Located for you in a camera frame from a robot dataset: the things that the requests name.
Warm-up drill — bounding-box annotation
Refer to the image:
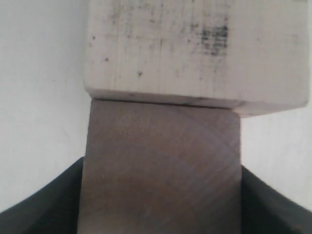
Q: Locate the second largest wooden cube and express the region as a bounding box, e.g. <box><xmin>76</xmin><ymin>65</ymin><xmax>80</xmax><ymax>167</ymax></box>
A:
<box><xmin>78</xmin><ymin>100</ymin><xmax>241</xmax><ymax>234</ymax></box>

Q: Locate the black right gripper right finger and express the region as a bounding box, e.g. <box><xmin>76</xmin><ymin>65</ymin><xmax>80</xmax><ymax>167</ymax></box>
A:
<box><xmin>241</xmin><ymin>167</ymin><xmax>312</xmax><ymax>234</ymax></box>

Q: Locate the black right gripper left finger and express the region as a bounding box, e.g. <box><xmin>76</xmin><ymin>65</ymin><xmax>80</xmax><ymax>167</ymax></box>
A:
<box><xmin>0</xmin><ymin>158</ymin><xmax>83</xmax><ymax>234</ymax></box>

